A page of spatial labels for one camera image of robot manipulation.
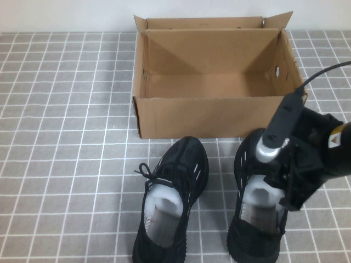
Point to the grey white-grid tablecloth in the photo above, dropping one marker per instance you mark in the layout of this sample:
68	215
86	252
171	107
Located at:
68	137

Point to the brown cardboard shoe box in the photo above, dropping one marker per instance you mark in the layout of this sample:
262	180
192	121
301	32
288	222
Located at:
205	117

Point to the white foam shoe insert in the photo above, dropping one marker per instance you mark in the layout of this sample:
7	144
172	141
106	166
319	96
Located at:
161	194
256	183

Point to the black knit sneaker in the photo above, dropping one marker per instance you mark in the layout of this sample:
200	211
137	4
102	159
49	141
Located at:
189	153
246	241

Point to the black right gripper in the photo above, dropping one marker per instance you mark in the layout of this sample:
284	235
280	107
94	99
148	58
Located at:
307	153

